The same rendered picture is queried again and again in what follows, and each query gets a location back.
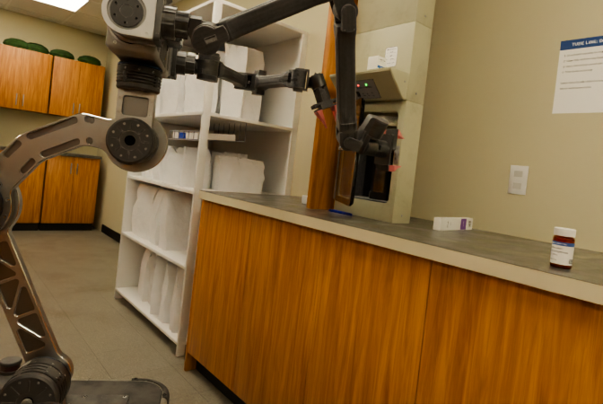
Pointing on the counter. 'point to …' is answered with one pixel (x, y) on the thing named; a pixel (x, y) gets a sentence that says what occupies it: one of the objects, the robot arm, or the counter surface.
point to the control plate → (367, 89)
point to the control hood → (384, 83)
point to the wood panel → (321, 162)
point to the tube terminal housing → (392, 214)
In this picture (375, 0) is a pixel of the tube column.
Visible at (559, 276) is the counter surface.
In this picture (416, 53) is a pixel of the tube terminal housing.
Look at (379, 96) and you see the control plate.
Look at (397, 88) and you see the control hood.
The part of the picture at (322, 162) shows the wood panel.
